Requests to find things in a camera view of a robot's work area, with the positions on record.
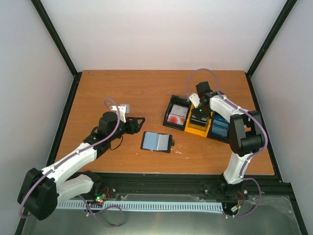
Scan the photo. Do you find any yellow bin with black cards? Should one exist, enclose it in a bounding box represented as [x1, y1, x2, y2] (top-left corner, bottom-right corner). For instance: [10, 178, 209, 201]
[184, 102, 214, 138]

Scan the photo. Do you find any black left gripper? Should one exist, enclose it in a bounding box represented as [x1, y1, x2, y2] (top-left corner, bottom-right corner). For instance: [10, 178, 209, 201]
[109, 117, 145, 141]

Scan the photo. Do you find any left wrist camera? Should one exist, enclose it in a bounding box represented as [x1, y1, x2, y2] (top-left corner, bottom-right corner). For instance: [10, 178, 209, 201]
[110, 104, 130, 123]

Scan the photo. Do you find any blue card stack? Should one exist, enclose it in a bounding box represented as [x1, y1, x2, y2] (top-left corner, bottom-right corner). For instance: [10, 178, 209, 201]
[211, 114, 229, 138]

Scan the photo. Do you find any black bin with blue cards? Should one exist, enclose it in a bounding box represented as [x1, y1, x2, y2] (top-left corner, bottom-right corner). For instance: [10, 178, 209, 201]
[207, 111, 230, 143]

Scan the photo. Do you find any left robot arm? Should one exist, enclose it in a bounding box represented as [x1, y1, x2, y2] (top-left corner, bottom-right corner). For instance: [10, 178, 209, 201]
[17, 112, 145, 220]

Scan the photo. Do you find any black bin with red cards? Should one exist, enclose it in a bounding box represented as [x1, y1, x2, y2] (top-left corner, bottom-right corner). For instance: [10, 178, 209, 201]
[163, 95, 191, 131]

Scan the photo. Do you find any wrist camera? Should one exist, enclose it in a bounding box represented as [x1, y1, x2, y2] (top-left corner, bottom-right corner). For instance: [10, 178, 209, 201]
[110, 104, 130, 123]
[187, 93, 200, 108]

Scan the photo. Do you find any black leather card holder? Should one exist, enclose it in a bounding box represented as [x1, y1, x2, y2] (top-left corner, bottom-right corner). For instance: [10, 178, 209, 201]
[140, 131, 175, 153]

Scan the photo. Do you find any black card stack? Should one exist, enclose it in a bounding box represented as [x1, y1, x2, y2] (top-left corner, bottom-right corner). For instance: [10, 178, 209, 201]
[190, 115, 207, 127]

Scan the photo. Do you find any red white card stack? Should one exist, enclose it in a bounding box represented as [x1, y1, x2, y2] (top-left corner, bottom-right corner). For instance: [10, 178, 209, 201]
[166, 104, 188, 126]

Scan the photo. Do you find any light blue cable duct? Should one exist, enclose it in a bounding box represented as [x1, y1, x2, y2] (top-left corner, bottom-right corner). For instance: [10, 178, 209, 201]
[56, 198, 224, 212]

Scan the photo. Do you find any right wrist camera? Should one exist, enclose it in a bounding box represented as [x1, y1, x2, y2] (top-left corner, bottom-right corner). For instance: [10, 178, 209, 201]
[187, 93, 200, 108]

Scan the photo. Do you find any black aluminium frame rail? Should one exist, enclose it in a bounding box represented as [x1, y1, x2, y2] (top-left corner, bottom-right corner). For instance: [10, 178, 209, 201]
[30, 0, 79, 74]

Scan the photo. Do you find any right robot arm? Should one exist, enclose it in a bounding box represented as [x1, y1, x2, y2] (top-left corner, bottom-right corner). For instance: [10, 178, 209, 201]
[189, 82, 268, 185]

